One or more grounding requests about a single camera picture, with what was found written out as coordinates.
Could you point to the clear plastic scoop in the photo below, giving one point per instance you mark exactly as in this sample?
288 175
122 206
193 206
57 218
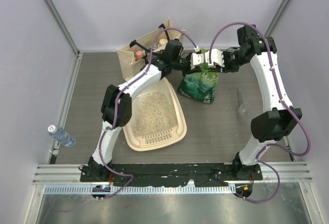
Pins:
244 110

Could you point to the clear water bottle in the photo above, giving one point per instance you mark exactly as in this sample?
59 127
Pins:
61 135

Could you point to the beige capped bottle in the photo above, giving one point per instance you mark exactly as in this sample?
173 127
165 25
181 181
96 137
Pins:
162 42

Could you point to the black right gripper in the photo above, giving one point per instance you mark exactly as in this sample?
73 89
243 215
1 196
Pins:
221 69

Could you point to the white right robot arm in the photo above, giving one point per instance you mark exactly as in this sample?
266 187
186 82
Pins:
279 117

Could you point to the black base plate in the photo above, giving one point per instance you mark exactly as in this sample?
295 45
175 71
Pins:
169 174

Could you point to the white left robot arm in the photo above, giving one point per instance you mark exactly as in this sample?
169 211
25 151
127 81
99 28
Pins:
116 108

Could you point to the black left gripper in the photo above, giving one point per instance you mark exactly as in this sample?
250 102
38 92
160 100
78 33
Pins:
195 70

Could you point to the perforated cable duct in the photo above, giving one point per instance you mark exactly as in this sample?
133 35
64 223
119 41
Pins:
81 189

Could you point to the beige canvas tote bag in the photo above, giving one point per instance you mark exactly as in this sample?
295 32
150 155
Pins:
130 67

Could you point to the pink capped bottle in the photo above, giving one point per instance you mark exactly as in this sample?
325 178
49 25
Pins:
138 55

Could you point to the cream plastic litter box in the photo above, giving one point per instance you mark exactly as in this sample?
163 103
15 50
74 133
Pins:
161 139

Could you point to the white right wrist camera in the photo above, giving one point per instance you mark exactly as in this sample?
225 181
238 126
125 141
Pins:
214 58

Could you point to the cat litter pile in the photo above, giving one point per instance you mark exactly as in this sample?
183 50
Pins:
154 113

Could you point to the green litter bag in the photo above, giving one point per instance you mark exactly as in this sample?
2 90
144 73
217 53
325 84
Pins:
199 83

